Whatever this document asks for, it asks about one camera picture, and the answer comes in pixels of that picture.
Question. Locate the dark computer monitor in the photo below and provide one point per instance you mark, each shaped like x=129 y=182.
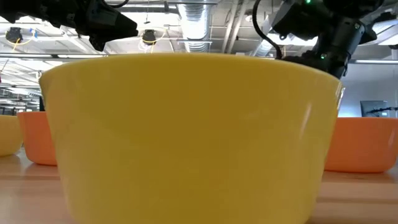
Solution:
x=374 y=104

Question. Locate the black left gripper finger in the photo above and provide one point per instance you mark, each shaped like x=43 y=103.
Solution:
x=99 y=45
x=124 y=29

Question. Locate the yellow plastic mini bowl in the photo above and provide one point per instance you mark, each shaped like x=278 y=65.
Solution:
x=9 y=137
x=186 y=140

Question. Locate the orange plastic mini bowl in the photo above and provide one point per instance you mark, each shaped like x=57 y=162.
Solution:
x=37 y=140
x=363 y=146

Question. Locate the long ceiling light fixture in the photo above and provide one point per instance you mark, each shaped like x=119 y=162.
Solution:
x=376 y=61
x=31 y=56

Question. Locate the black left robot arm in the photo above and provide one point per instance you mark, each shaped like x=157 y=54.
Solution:
x=31 y=9

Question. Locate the silver ventilation duct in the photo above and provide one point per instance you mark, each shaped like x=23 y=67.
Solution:
x=196 y=21

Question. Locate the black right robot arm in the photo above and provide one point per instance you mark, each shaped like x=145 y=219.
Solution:
x=342 y=37

